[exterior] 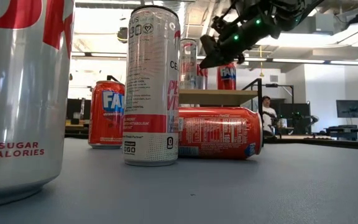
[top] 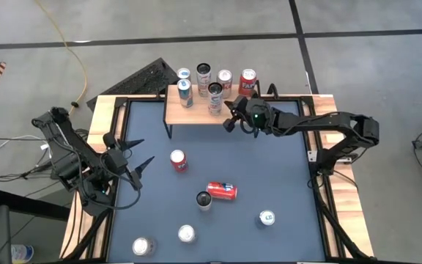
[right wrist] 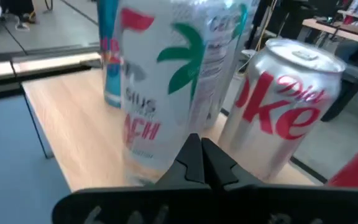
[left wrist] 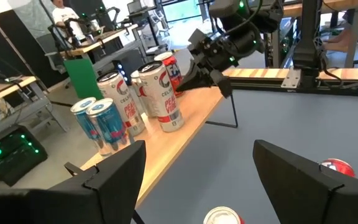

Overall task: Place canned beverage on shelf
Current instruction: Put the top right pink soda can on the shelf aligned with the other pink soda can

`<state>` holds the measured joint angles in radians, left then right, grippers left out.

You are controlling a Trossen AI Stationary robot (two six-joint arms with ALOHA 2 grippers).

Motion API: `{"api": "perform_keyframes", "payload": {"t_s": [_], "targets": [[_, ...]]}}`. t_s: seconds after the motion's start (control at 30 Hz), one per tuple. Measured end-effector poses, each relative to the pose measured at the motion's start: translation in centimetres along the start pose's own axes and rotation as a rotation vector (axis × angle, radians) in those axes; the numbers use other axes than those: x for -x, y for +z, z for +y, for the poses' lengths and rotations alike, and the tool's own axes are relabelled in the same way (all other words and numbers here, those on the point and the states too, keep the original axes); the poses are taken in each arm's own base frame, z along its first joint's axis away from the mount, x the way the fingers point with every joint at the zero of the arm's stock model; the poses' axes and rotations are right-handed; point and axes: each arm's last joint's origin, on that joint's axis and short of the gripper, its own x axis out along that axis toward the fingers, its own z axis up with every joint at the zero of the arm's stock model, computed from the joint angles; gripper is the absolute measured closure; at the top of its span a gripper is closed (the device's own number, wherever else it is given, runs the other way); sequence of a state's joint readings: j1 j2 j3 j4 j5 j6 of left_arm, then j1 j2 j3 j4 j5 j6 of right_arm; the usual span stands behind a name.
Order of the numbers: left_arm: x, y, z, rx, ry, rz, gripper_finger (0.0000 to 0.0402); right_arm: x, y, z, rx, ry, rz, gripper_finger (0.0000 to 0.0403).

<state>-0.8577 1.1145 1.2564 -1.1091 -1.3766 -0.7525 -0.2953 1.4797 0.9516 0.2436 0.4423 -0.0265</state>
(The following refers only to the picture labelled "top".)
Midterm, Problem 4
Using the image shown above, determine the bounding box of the silver Diet Coke can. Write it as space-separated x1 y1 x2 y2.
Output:
216 69 234 99
177 224 197 244
131 237 157 257

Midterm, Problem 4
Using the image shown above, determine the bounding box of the yellow floor cable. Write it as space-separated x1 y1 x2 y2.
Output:
34 0 88 111

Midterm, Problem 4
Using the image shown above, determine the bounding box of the blue-grey table mat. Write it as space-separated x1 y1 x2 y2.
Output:
106 99 327 263

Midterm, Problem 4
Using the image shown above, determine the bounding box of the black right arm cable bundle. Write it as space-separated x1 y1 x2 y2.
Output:
311 174 368 262

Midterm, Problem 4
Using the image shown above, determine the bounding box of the white floor cable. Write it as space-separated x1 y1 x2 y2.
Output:
0 134 51 157

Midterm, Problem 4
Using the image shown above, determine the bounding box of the wooden shelf with black frame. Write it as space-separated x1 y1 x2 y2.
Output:
162 79 264 140

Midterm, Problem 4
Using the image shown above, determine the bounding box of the red Fanta can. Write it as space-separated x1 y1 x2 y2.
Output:
237 68 258 98
205 181 239 201
169 149 189 174

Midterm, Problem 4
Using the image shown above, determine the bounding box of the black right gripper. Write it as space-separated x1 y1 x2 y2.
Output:
222 95 275 138

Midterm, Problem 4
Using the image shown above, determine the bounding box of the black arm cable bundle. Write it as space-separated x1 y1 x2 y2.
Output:
59 207 111 260
311 174 368 262

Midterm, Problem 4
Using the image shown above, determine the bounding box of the black floor beam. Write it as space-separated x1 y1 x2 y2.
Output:
0 187 72 223

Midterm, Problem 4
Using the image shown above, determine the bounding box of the white blue cup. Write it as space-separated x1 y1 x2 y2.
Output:
11 243 35 264

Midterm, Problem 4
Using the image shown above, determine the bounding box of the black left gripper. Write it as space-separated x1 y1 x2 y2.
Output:
103 132 156 190

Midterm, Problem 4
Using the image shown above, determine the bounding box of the black left arm cable bundle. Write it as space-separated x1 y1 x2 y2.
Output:
59 207 111 260

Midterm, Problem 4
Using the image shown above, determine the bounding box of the white Celsius can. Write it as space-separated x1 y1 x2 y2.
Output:
207 81 224 117
196 191 213 212
196 62 212 98

